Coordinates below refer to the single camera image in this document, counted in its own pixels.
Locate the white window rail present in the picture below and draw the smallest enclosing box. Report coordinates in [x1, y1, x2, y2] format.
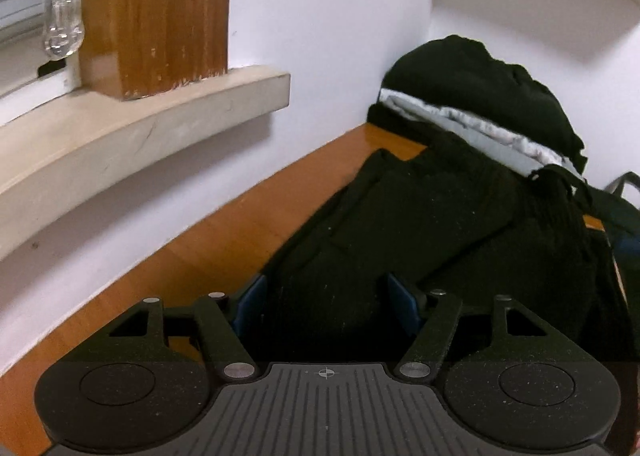
[0, 31, 83, 126]

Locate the black padded object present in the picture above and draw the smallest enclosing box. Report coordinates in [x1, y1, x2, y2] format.
[582, 173, 640, 456]

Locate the grey garment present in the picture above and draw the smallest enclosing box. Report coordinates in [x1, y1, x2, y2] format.
[392, 96, 587, 183]

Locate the wooden window frame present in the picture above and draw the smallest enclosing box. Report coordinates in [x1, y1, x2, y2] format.
[79, 0, 236, 101]

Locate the black fleece garment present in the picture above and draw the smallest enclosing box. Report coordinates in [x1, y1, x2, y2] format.
[382, 35, 588, 172]

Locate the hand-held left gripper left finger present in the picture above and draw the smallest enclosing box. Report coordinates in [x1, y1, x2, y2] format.
[107, 273, 268, 382]

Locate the black thin garment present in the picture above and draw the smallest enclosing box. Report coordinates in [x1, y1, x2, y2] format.
[366, 102, 618, 257]

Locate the white patterned garment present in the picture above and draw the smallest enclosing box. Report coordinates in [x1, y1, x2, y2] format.
[379, 88, 566, 167]

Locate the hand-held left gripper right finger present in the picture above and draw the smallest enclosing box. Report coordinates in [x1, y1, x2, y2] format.
[385, 272, 548, 382]

